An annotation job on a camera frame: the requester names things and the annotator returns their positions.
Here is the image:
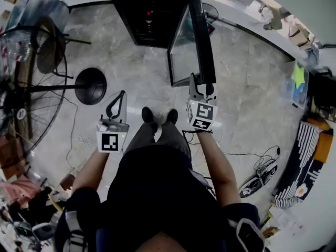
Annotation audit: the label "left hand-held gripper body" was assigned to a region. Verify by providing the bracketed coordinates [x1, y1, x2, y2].
[96, 118, 130, 154]

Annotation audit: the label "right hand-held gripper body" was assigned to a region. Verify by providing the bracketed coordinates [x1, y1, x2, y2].
[186, 94, 219, 131]

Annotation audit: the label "person's right forearm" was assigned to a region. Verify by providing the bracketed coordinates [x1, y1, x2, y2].
[196, 130, 242, 208]

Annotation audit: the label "person's left forearm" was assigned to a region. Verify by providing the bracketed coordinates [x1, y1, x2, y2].
[70, 150, 110, 194]

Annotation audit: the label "black mini fridge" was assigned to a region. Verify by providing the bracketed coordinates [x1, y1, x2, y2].
[103, 0, 197, 49]

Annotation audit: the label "person's left black shoe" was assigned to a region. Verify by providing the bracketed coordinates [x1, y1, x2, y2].
[141, 107, 155, 124]

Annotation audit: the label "person's black shoe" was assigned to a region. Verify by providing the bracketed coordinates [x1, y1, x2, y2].
[165, 109, 180, 125]
[141, 107, 155, 124]

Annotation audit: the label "black standing fan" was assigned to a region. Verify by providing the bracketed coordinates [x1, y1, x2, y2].
[0, 28, 108, 156]

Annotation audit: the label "person's right black shoe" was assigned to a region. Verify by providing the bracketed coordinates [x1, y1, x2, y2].
[165, 109, 180, 125]

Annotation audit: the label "person's grey trousers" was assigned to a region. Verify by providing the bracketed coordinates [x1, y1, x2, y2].
[124, 120, 193, 165]

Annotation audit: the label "brown cardboard piece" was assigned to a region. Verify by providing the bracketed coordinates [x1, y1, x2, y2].
[59, 173, 77, 192]

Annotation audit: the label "dark wicker chair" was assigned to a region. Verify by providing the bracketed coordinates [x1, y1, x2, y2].
[29, 15, 92, 80]

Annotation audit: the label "dark sneaker white print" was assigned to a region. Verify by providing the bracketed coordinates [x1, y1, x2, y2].
[238, 163, 279, 199]

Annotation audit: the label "large clear storage box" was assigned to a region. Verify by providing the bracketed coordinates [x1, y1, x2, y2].
[284, 61, 311, 110]

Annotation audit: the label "green star toy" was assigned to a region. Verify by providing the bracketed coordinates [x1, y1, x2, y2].
[290, 62, 306, 89]

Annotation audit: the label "olive green bag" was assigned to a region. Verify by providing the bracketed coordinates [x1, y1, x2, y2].
[261, 5, 284, 32]

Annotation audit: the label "pink cloth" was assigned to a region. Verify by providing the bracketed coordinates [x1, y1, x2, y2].
[0, 179, 40, 210]

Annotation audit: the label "blue denim cloth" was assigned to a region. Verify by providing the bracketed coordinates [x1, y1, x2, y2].
[305, 44, 321, 67]

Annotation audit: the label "black office chair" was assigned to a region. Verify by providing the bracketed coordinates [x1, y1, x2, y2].
[308, 66, 336, 122]

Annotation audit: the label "water jug pack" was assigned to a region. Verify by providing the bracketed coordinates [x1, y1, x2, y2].
[0, 38, 25, 64]

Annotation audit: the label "black white striped cloth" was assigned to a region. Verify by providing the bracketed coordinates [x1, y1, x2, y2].
[274, 195, 303, 209]

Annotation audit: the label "plastic wrapped grey panel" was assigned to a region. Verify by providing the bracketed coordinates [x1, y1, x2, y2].
[4, 0, 71, 34]

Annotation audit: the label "person's left arm strap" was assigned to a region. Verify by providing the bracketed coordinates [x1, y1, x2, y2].
[64, 209, 88, 252]

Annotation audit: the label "person's arm strap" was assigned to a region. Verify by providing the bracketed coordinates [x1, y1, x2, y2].
[235, 217, 266, 252]
[64, 209, 88, 252]

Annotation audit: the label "beige strap bag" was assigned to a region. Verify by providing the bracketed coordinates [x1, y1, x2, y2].
[287, 22, 316, 49]

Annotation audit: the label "person's right arm strap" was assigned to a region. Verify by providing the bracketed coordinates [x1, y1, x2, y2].
[235, 217, 266, 252]

